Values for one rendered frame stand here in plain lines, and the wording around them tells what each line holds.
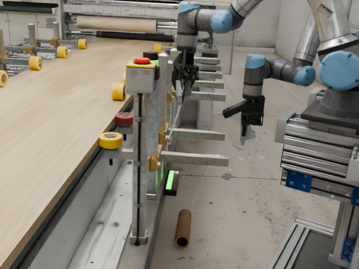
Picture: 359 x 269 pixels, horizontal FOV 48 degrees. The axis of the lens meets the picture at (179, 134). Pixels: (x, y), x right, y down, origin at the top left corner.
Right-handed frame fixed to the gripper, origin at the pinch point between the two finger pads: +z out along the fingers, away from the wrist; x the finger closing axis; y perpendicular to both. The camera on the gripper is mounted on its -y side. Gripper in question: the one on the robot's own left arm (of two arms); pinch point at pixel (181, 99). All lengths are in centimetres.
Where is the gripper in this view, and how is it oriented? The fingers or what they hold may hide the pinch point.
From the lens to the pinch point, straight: 153.0
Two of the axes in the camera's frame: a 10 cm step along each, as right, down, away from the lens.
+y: 2.7, 3.4, -9.0
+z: -0.5, 9.4, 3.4
